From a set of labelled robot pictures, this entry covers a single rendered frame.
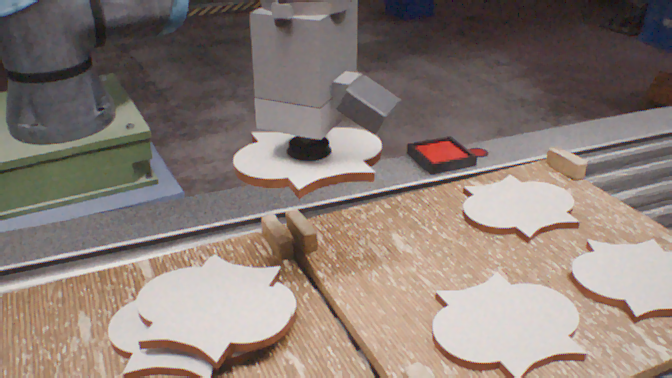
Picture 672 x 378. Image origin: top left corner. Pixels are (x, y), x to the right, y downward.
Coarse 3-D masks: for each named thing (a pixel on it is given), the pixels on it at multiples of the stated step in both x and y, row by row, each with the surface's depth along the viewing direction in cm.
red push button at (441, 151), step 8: (432, 144) 94; (440, 144) 94; (448, 144) 94; (424, 152) 92; (432, 152) 92; (440, 152) 92; (448, 152) 92; (456, 152) 92; (432, 160) 90; (440, 160) 90
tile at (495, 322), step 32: (480, 288) 62; (512, 288) 62; (544, 288) 62; (448, 320) 58; (480, 320) 58; (512, 320) 58; (544, 320) 58; (576, 320) 58; (448, 352) 54; (480, 352) 54; (512, 352) 54; (544, 352) 54; (576, 352) 54
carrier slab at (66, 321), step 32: (160, 256) 68; (192, 256) 68; (224, 256) 68; (256, 256) 68; (32, 288) 64; (64, 288) 64; (96, 288) 64; (128, 288) 64; (0, 320) 59; (32, 320) 59; (64, 320) 59; (96, 320) 59; (320, 320) 59; (0, 352) 56; (32, 352) 56; (64, 352) 56; (96, 352) 56; (288, 352) 56; (320, 352) 56; (352, 352) 56
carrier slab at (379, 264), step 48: (432, 192) 80; (576, 192) 81; (336, 240) 71; (384, 240) 71; (432, 240) 71; (480, 240) 71; (576, 240) 71; (624, 240) 71; (336, 288) 64; (384, 288) 64; (432, 288) 64; (576, 288) 63; (384, 336) 58; (576, 336) 57; (624, 336) 57
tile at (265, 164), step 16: (336, 128) 64; (256, 144) 61; (272, 144) 61; (336, 144) 61; (352, 144) 61; (368, 144) 61; (240, 160) 58; (256, 160) 58; (272, 160) 58; (288, 160) 58; (304, 160) 58; (320, 160) 58; (336, 160) 58; (352, 160) 58; (368, 160) 58; (240, 176) 56; (256, 176) 55; (272, 176) 55; (288, 176) 55; (304, 176) 55; (320, 176) 55; (336, 176) 56; (352, 176) 56; (368, 176) 56; (304, 192) 54
